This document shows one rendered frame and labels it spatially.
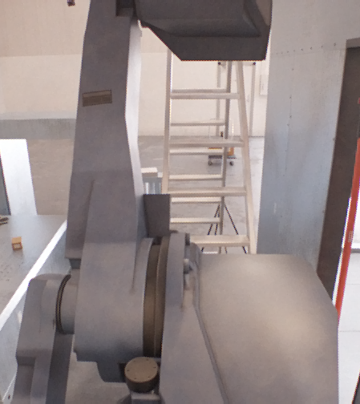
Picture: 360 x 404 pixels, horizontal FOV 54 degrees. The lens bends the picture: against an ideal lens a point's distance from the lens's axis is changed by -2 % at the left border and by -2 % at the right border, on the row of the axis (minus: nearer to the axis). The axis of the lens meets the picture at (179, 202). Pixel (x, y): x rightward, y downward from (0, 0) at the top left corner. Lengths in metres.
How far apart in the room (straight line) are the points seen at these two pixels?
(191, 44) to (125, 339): 0.74
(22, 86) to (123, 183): 11.68
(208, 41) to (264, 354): 0.76
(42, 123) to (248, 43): 2.94
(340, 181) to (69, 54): 10.68
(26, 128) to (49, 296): 3.10
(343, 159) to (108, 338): 1.29
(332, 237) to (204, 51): 1.12
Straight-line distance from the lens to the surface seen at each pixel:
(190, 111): 11.29
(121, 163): 0.81
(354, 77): 1.66
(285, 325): 0.69
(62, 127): 3.70
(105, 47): 0.94
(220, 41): 1.03
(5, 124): 3.93
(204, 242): 1.67
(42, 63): 12.12
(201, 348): 0.64
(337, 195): 1.75
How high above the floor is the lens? 2.01
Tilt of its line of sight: 21 degrees down
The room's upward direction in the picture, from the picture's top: straight up
